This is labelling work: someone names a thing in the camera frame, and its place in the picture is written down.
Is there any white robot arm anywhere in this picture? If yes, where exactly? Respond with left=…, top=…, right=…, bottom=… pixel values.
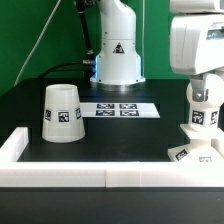
left=91, top=0, right=224, bottom=102

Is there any white lamp bulb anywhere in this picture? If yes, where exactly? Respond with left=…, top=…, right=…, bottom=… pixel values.
left=186, top=73, right=224, bottom=131

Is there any white cable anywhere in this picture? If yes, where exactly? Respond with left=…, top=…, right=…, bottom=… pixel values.
left=13, top=0, right=63, bottom=86

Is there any white lamp base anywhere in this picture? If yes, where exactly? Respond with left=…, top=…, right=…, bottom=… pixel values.
left=167, top=124, right=224, bottom=163

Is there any white U-shaped border fence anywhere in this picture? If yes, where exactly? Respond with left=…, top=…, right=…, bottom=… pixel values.
left=0, top=127, right=224, bottom=188

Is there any black cable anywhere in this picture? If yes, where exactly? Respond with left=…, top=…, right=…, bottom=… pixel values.
left=39, top=0, right=98, bottom=80

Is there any white marker sheet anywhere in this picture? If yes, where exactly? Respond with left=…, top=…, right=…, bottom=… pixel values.
left=80, top=102, right=160, bottom=118

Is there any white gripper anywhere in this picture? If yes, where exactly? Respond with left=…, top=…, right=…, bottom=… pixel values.
left=170, top=14, right=224, bottom=102

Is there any white lamp shade cone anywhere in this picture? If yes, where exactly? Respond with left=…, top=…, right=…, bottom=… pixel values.
left=42, top=84, right=85, bottom=143

